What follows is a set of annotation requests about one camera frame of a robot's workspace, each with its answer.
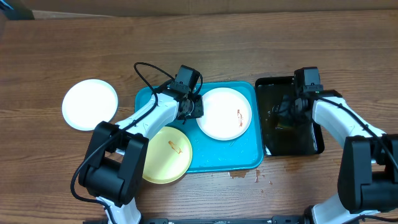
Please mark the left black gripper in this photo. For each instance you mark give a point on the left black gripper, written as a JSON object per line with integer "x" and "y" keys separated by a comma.
{"x": 199, "y": 111}

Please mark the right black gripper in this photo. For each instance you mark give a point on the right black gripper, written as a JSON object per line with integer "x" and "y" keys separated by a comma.
{"x": 286, "y": 109}

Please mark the white plate with red smear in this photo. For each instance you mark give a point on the white plate with red smear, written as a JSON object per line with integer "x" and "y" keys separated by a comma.
{"x": 227, "y": 114}

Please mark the white plate with brown smear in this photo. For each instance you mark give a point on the white plate with brown smear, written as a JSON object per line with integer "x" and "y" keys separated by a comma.
{"x": 88, "y": 103}

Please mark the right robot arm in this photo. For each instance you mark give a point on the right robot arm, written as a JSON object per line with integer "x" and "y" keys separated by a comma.
{"x": 367, "y": 181}

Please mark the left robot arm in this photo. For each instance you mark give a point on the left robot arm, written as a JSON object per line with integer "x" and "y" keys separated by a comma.
{"x": 112, "y": 169}

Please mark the black water tray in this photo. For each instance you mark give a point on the black water tray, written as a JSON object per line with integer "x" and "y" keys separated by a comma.
{"x": 284, "y": 134}

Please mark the yellow plate with smear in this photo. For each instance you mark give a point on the yellow plate with smear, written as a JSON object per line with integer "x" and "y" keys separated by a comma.
{"x": 169, "y": 156}

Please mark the dark object top-left corner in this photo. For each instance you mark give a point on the dark object top-left corner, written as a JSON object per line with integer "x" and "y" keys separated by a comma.
{"x": 15, "y": 10}

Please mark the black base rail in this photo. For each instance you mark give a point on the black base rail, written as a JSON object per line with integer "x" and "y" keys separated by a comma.
{"x": 280, "y": 219}

